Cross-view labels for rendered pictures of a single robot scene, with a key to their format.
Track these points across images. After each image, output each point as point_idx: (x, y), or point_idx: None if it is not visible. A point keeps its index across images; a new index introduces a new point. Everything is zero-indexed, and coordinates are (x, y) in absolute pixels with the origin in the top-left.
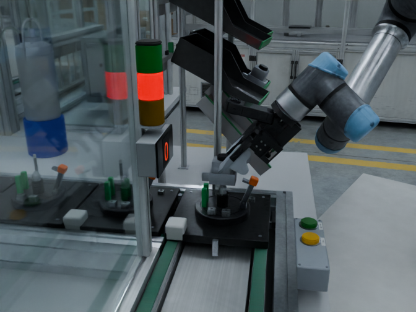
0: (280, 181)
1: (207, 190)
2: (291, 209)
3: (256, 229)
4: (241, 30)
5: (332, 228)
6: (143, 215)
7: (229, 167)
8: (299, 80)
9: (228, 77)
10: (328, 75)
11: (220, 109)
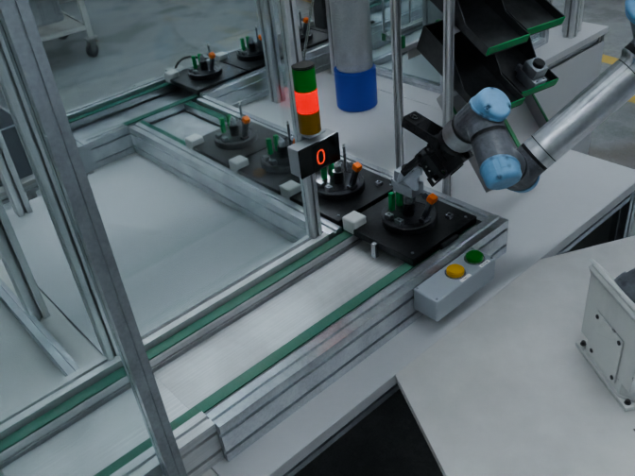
0: (557, 202)
1: (398, 195)
2: (480, 238)
3: (417, 246)
4: (496, 21)
5: (543, 274)
6: (308, 204)
7: (403, 180)
8: (459, 112)
9: (487, 71)
10: (476, 115)
11: (447, 111)
